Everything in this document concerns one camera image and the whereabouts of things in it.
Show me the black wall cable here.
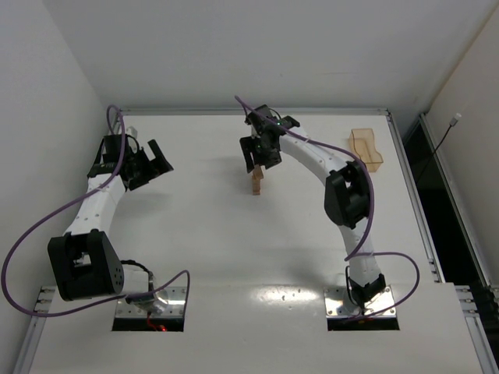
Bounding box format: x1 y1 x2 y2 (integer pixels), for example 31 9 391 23
416 113 462 184

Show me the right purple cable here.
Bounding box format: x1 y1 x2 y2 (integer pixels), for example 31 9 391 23
233 95 421 323

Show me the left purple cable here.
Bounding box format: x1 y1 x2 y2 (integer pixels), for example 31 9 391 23
1 104 191 317

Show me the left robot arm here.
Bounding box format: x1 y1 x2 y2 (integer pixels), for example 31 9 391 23
48 135 173 301

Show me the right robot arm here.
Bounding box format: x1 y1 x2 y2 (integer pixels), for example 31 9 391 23
239 104 386 308

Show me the metal base plate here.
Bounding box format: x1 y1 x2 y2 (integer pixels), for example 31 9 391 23
324 286 397 322
115 287 188 318

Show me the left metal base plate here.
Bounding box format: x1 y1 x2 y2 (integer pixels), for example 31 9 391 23
115 287 188 318

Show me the amber transparent plastic box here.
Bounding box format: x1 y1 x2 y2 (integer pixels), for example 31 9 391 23
349 128 384 173

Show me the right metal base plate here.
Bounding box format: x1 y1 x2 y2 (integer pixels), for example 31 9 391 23
324 286 397 322

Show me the purple cable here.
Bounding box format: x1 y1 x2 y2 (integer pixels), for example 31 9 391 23
233 95 421 323
1 104 191 317

